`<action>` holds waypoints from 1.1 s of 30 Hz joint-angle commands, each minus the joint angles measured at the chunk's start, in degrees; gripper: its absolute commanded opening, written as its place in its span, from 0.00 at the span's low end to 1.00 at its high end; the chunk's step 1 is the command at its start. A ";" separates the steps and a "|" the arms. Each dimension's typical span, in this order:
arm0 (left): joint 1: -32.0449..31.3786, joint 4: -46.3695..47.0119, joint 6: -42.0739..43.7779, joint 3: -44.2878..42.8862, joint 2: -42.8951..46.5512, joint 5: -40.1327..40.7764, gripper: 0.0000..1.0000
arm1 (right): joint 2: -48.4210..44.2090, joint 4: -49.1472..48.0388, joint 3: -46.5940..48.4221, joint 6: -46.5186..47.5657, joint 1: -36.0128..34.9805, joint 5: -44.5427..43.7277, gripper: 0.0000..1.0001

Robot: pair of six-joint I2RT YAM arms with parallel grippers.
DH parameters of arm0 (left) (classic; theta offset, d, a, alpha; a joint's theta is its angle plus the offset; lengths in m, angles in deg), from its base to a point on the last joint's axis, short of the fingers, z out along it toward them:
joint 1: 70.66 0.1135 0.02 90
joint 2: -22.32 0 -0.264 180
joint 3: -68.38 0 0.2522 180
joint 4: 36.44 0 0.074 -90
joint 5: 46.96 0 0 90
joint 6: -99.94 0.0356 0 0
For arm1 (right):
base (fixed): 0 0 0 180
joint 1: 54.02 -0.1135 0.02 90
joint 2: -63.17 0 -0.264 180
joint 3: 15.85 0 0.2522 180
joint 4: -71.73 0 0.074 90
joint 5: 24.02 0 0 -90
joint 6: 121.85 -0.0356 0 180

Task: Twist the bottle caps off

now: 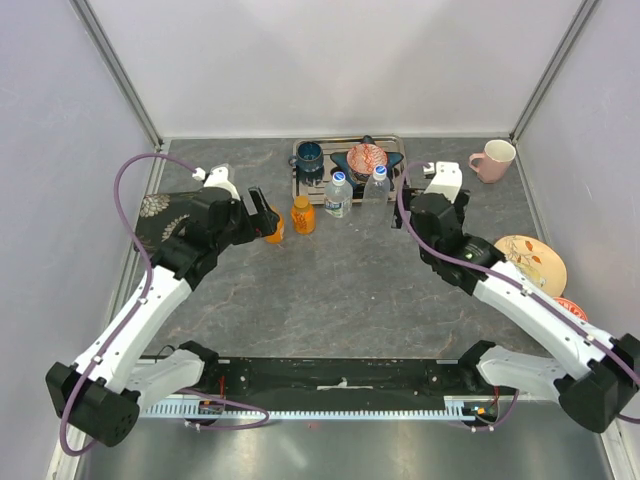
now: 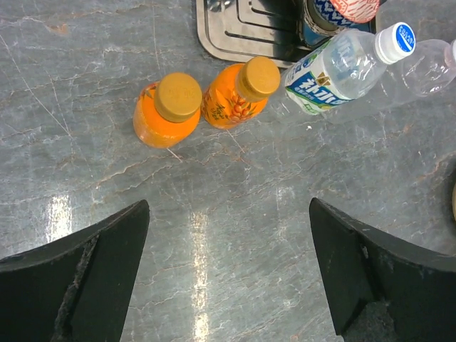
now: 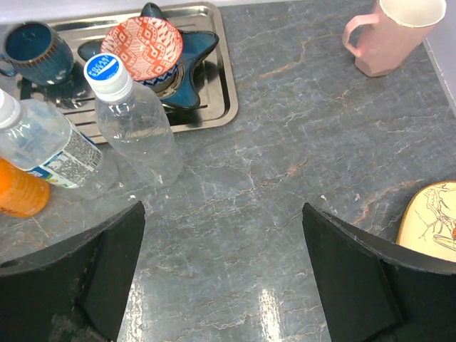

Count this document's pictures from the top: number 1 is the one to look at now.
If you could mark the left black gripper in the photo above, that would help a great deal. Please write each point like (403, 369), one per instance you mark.
(262, 223)

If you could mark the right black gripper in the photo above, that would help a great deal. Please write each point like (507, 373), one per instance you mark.
(460, 205)

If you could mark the clear unlabelled water bottle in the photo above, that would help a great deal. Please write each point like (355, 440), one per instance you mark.
(375, 198)

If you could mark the labelled water bottle blue cap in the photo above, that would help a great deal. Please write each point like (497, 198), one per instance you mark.
(338, 196)

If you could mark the white blue bottle cap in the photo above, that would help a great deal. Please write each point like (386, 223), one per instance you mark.
(379, 173)

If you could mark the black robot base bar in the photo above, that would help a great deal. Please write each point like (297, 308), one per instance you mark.
(324, 384)

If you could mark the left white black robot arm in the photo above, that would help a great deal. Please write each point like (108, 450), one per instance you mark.
(102, 393)

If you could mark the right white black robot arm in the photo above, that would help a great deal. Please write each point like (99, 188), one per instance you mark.
(590, 374)

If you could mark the orange juice bottle left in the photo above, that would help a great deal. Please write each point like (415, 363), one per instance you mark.
(278, 236)

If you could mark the orange juice bottle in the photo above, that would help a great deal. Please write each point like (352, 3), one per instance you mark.
(303, 215)
(278, 236)

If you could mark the orange juice bottle right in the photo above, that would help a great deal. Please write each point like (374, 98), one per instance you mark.
(303, 215)

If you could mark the blue star shaped dish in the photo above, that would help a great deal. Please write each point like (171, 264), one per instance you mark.
(339, 158)

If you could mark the red patterned small bowl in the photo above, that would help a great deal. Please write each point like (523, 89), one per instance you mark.
(364, 158)

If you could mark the dark blue ceramic mug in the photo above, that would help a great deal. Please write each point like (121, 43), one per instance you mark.
(308, 157)

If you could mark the silver metal tray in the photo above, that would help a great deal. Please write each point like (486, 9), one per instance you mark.
(312, 185)

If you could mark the black floral square plate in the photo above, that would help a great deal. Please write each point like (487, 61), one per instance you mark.
(160, 214)

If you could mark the pink ceramic mug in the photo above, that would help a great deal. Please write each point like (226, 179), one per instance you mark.
(491, 164)

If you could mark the beige bird painted plate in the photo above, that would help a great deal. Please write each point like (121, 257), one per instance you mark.
(537, 261)

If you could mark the red floral small bowl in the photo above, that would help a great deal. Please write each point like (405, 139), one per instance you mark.
(572, 307)

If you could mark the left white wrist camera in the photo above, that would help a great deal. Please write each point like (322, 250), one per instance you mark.
(220, 176)

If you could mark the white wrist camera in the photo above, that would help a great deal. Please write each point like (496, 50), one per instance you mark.
(445, 178)
(220, 176)

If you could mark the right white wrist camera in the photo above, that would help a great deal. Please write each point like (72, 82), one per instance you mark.
(445, 178)

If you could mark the white slotted cable duct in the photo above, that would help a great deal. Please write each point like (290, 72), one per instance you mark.
(192, 408)

